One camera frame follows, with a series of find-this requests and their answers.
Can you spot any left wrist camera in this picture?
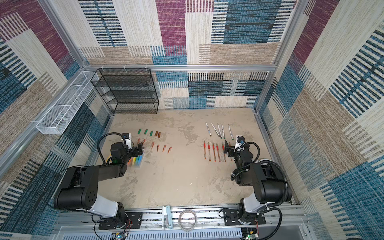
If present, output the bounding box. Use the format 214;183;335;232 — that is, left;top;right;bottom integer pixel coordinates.
122;133;134;150

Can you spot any aluminium rail bracket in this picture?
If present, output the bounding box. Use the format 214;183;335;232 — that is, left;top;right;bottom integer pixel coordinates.
162;205;173;230

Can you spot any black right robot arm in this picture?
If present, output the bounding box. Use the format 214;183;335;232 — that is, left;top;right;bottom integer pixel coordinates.
224;137;292;225

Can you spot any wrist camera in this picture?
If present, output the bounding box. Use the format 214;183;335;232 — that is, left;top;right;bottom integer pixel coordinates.
122;133;134;150
235;136;245;153

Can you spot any green cap marker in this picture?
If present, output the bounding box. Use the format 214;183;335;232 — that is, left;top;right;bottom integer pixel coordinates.
221;124;226;139
228;125;234;140
217;123;223;139

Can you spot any white wire mesh basket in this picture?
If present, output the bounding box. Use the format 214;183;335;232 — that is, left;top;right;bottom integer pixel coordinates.
36;71;95;135

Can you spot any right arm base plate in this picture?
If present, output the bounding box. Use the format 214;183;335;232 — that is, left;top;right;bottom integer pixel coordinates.
219;208;266;226

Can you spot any black wire mesh shelf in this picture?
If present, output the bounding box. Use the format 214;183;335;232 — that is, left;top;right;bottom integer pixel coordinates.
91;68;159;114

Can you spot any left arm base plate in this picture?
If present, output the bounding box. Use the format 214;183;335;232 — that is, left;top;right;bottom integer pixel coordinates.
98;212;143;230

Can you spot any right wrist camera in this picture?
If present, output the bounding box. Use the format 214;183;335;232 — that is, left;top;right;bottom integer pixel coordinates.
235;136;245;153

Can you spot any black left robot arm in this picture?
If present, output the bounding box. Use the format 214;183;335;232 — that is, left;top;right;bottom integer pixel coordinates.
50;133;144;229

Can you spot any brown cap marker bottom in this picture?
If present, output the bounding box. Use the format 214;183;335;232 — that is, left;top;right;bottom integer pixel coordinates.
211;123;221;137

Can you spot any highlighter set clear case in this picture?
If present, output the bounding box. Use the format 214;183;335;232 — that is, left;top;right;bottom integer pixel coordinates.
127;156;143;168

